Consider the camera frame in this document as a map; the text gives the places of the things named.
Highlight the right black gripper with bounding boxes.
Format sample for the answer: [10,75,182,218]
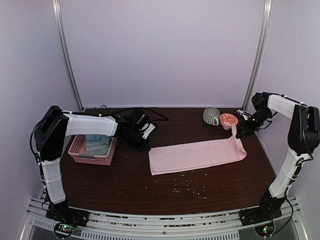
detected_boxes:
[237,108,272,138]

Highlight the pink towel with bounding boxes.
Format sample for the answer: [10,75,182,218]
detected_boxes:
[148,124,247,176]

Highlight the green panda towel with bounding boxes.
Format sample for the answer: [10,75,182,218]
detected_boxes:
[85,134,112,156]

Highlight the pink plastic basket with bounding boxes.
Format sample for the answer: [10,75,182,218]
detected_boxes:
[68,135,118,166]

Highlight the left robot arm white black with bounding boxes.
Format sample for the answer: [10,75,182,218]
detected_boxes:
[29,105,157,222]

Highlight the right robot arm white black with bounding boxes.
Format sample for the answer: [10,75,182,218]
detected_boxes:
[236,92,320,221]

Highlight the red patterned bowl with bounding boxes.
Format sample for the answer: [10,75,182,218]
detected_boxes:
[219,113,239,130]

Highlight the striped grey mug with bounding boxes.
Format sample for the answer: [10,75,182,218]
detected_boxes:
[202,107,220,126]

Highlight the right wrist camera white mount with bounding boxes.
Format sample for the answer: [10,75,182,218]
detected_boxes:
[235,109,252,121]

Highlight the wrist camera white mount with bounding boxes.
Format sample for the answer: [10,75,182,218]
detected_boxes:
[140,122,158,139]
[235,109,252,121]

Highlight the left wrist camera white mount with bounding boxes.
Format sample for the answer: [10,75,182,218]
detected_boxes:
[140,122,158,139]

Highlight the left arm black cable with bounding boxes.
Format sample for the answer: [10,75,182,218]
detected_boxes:
[29,107,170,161]

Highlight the right aluminium frame post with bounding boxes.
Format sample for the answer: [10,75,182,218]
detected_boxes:
[242,0,274,110]

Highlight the aluminium frame post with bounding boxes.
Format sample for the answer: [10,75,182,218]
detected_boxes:
[52,0,84,111]
[242,0,274,110]

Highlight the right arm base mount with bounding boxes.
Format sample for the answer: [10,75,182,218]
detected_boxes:
[238,207,282,238]

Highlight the front aluminium rail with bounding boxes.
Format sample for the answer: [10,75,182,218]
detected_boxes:
[24,197,303,240]

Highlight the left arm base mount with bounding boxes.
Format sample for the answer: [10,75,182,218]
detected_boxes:
[45,208,90,239]

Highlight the left aluminium frame post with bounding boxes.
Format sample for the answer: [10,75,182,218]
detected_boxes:
[52,0,84,111]

